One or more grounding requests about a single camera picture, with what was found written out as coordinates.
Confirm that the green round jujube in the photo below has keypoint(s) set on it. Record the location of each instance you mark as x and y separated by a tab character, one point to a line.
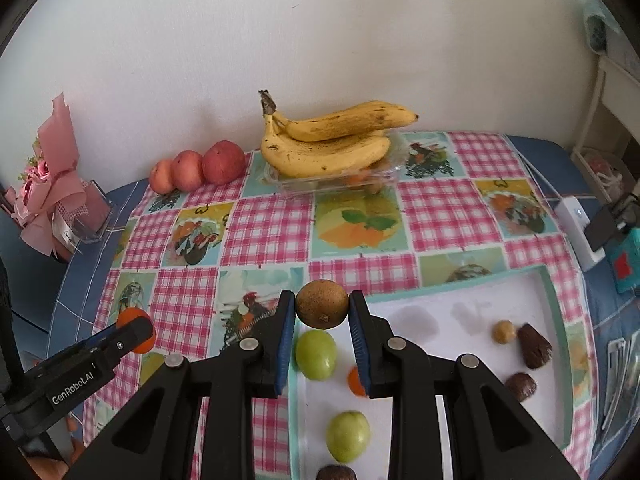
316	355

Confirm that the black power adapter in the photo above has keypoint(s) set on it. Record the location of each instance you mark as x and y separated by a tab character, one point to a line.
604	226

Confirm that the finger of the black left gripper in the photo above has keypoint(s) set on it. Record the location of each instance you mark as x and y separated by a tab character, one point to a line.
120	347
100	340

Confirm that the white tray teal rim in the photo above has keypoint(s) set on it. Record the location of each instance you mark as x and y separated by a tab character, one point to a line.
446	321

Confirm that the teal toy box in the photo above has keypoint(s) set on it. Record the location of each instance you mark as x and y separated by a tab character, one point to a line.
624	257

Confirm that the left red apple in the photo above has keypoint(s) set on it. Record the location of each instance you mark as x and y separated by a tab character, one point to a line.
160	179

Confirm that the dark brown wrinkled date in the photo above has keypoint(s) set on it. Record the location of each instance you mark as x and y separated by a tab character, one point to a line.
336	472

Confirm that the green oval jujube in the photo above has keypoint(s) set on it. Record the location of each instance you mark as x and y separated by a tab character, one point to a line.
348	436

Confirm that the yellow banana bunch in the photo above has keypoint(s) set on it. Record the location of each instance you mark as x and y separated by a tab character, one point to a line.
340	142

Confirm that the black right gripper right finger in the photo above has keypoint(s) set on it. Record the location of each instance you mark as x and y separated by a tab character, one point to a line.
456	404

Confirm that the orange tangerine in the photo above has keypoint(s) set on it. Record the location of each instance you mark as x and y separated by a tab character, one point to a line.
139	324
354	384

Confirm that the clear plastic fruit container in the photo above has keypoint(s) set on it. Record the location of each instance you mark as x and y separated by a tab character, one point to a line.
371	179

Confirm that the middle red apple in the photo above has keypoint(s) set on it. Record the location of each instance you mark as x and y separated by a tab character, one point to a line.
186	171

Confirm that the red apple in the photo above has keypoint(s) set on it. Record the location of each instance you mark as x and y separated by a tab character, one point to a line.
186	171
160	179
223	163

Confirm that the brown kiwi fruit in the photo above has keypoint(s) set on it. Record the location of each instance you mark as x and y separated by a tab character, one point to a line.
322	304

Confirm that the white power strip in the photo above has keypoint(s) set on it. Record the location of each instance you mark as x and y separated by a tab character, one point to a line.
573	221

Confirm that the small tan longan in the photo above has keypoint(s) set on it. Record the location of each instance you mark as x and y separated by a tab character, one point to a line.
503	332

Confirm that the pink wrapped flower bouquet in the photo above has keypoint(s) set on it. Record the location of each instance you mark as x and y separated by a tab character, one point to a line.
57	209

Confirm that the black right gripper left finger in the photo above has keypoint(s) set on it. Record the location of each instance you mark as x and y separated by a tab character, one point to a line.
153	436

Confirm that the right red apple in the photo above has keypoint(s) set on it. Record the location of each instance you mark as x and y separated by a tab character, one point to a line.
223	163

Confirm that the white shelf unit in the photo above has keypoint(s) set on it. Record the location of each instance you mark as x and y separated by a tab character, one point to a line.
611	122

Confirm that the blue underlying tablecloth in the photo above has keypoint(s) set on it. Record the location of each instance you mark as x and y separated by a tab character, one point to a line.
47	297

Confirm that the pink checkered fruit tablecloth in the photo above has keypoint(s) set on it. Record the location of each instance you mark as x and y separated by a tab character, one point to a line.
205	264

